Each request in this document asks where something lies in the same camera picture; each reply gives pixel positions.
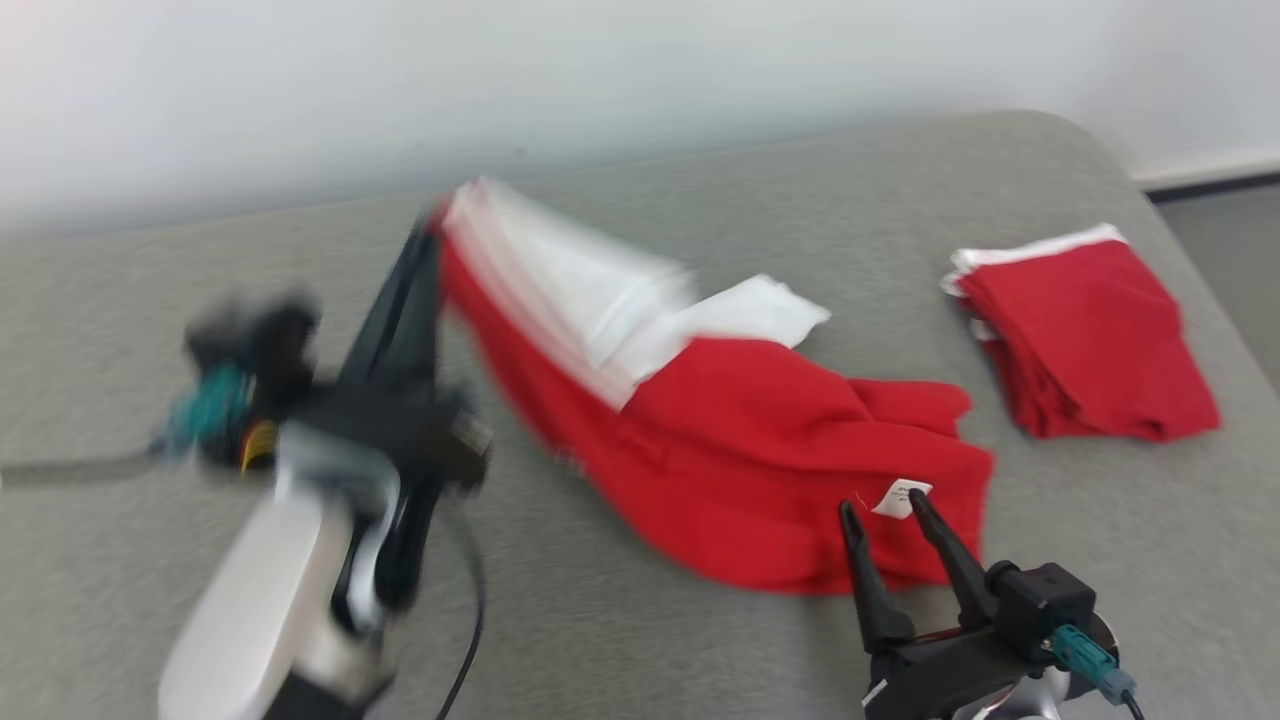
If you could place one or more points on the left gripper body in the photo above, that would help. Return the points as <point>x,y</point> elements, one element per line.
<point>400,430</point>

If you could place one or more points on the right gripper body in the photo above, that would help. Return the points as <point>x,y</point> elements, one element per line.
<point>940,675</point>

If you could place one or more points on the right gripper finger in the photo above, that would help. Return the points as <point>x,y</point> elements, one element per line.
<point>872,600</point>
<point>955,565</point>

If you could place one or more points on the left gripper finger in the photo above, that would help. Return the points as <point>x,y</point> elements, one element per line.
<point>385,320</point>
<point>422,330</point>

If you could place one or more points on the red bulls jersey white sleeves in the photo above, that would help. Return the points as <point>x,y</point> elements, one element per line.
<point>750,470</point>

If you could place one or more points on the red shorts white side stripe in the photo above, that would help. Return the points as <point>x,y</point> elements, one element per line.
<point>1090,340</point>

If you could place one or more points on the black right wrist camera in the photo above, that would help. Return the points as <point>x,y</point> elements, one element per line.
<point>1045,600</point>

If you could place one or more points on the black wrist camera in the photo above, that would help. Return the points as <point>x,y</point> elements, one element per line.
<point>255,360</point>
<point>1045,600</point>

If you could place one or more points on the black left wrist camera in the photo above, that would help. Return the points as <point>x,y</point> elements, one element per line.
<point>255,360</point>

